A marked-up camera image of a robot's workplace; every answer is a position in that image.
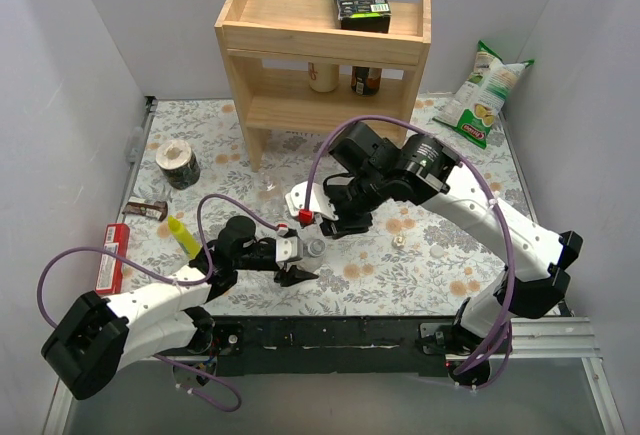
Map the clear Pocari Sweat bottle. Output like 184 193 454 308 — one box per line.
278 238 326 277

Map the white bottle cap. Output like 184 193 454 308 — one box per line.
430 245 445 258

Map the clear red-label water bottle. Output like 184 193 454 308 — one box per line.
256 172 288 222

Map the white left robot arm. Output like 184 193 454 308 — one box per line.
41 216 326 400

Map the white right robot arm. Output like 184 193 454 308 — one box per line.
319 117 583 361

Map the small metallic bottle cap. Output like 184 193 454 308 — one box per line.
393 235 406 248

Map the yellow-green glue bottle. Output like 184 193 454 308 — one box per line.
167 215 201 260

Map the cream bottle on shelf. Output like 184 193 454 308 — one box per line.
308 62 340 93

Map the floral patterned table mat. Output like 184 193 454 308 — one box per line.
119 94 561 318

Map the dark jar on shelf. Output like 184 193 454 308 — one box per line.
351 66 382 96

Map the tape roll with black band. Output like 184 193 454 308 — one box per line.
155 139 201 190

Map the brown chocolate bar wrapper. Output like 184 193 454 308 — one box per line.
122 198 168 222

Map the light wooden shelf unit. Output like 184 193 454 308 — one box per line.
215 0 432 171

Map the green chips bag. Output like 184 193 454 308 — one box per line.
434 40 535 149

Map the red rectangular box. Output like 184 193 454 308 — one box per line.
95 223 130 296

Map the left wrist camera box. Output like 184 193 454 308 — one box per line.
275 236 304 263

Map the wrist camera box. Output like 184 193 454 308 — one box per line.
275 236 304 263
284 181 338 224

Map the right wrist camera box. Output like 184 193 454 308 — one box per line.
284 181 338 224

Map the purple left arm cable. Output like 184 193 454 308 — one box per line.
37 193 287 412

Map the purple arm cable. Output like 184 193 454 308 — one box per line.
299 114 516 389
37 193 287 412

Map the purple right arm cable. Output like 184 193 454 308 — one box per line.
299 114 516 389

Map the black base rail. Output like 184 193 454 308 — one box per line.
159 314 516 381

